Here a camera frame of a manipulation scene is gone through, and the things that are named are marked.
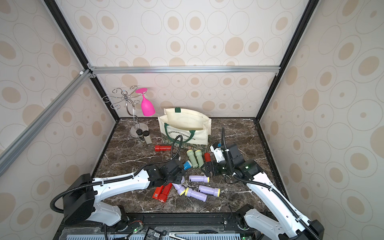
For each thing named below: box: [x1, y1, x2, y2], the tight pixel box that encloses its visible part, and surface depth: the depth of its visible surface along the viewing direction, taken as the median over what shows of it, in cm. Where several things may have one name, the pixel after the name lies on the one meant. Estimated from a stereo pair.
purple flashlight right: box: [198, 185, 221, 197], surface depth 83 cm
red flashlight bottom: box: [158, 183, 173, 203], surface depth 82 cm
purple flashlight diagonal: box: [171, 183, 186, 196], surface depth 83 cm
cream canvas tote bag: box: [157, 107, 212, 145], surface depth 95 cm
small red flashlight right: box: [204, 152, 211, 163], surface depth 97 cm
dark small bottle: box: [136, 129, 144, 138], surface depth 102 cm
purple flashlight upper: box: [189, 175, 210, 183], surface depth 87 cm
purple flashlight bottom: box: [184, 187, 208, 202], surface depth 81 cm
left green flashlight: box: [186, 149, 199, 168], surface depth 96 cm
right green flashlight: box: [195, 150, 204, 169], surface depth 96 cm
